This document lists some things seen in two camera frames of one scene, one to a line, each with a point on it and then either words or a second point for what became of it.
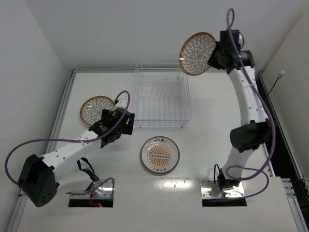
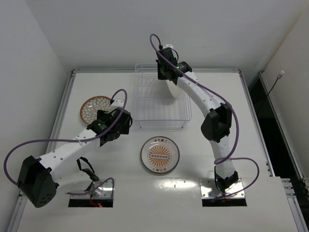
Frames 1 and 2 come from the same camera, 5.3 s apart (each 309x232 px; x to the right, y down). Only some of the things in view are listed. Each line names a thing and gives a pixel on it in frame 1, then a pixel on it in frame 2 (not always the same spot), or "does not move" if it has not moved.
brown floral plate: [91, 109] does not move
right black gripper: [216, 56] to [163, 73]
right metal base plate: [208, 189] does not move
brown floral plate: [195, 52] to [175, 90]
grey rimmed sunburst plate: [160, 154] does not move
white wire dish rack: [162, 96] does not move
